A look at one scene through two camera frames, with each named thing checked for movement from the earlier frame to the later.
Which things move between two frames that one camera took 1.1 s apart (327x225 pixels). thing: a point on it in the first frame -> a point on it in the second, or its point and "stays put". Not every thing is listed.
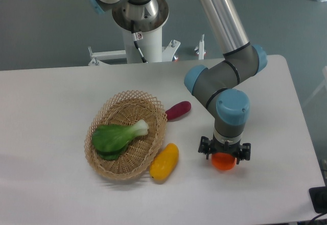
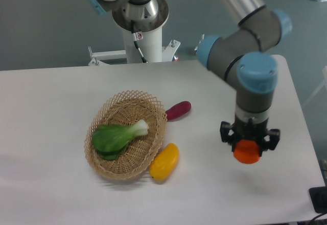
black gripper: x=206 y=145 -> x=243 y=130
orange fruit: x=223 y=161 -> x=247 y=151
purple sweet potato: x=178 y=110 stays put
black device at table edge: x=319 y=197 stays put
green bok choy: x=109 y=140 stays put
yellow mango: x=162 y=166 stays put
